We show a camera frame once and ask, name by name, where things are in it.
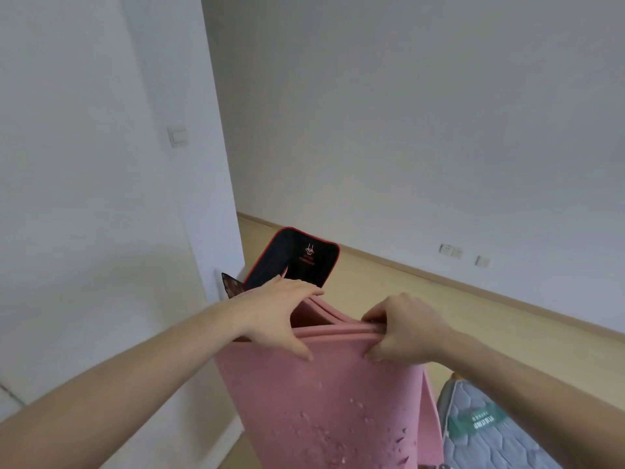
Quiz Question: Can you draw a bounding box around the person's right hand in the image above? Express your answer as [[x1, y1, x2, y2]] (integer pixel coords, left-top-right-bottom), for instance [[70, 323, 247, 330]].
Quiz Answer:
[[360, 291, 456, 365]]

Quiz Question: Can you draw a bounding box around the person's left hand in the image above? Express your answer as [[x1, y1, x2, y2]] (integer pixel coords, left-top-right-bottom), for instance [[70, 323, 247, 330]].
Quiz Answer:
[[233, 274, 326, 363]]

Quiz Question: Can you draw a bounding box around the floral folding chair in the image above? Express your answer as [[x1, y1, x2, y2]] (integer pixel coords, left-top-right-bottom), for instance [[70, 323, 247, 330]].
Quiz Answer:
[[221, 272, 248, 300]]

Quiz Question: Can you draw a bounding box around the black red-trimmed camp chair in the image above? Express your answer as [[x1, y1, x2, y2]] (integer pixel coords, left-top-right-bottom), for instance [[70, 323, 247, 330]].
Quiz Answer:
[[242, 227, 341, 294]]

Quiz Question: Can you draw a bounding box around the pink yoga mat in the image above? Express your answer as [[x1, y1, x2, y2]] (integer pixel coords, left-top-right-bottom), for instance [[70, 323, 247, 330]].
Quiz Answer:
[[214, 295, 445, 469]]

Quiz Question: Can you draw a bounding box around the person's left forearm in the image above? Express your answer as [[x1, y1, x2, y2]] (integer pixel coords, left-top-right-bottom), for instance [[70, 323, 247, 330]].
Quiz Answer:
[[0, 300, 245, 469]]

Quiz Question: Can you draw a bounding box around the person's right forearm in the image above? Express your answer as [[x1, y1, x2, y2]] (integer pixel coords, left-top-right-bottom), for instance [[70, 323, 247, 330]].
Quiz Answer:
[[439, 332, 625, 469]]

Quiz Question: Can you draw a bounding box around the grey quilted mattress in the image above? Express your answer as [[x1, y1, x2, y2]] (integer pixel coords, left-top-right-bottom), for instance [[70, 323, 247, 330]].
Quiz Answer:
[[437, 378, 563, 469]]

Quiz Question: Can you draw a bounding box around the green mattress strap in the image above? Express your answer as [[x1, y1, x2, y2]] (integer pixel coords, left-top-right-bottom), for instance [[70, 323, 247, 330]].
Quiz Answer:
[[448, 403, 508, 436]]

